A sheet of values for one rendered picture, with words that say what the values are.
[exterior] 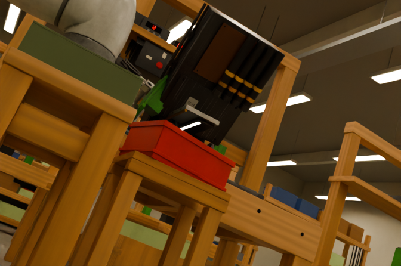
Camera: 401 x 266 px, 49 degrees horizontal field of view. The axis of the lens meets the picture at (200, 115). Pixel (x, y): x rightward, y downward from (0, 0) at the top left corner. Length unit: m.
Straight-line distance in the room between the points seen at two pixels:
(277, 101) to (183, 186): 1.43
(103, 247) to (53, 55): 0.53
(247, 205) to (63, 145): 0.93
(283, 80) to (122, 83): 1.73
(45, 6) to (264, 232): 1.17
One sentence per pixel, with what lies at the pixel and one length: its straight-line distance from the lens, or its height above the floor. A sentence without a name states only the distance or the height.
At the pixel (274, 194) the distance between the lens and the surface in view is 7.28.
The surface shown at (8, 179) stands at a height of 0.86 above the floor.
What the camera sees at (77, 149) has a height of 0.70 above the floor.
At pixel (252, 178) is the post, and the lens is 2.50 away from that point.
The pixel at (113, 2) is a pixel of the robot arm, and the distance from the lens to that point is 1.24.
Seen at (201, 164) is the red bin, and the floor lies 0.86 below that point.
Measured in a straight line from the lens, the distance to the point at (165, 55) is 2.27.
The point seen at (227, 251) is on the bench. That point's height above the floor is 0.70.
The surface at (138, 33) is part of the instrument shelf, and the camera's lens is 2.25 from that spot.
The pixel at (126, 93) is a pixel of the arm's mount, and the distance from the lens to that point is 1.09.
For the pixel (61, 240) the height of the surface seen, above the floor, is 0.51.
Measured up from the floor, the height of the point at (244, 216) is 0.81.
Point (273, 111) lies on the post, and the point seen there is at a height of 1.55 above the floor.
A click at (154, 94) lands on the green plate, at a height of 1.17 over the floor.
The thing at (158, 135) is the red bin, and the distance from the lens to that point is 1.32.
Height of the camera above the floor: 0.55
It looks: 19 degrees up
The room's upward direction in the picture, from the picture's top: 21 degrees clockwise
